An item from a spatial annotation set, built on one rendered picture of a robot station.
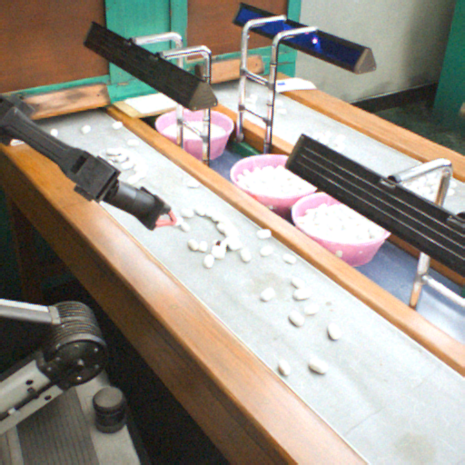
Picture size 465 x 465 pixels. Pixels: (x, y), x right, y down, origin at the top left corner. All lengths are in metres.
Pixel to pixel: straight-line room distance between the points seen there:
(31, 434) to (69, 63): 1.25
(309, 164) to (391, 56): 3.30
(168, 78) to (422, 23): 3.18
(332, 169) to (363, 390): 0.42
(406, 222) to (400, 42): 3.48
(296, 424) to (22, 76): 1.50
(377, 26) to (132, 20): 2.31
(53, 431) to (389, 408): 0.74
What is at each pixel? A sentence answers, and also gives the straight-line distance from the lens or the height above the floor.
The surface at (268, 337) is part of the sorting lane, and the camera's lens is 1.33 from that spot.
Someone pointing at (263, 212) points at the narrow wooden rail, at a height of 0.76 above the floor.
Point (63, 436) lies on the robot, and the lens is 1.52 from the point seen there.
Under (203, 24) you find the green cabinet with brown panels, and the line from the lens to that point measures 2.50.
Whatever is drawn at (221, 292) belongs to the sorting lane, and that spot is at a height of 0.74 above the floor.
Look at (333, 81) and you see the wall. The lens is 4.21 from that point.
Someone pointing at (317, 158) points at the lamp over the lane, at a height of 1.09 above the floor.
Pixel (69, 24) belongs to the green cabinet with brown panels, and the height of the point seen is 1.06.
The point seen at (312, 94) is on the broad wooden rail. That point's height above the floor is 0.76.
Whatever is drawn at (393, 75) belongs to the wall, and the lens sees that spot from 4.60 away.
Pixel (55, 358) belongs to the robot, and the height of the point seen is 0.76.
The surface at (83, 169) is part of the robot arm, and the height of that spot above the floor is 1.05.
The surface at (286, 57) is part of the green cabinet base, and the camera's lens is 2.78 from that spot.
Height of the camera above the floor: 1.63
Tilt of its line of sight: 32 degrees down
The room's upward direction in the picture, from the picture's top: 3 degrees clockwise
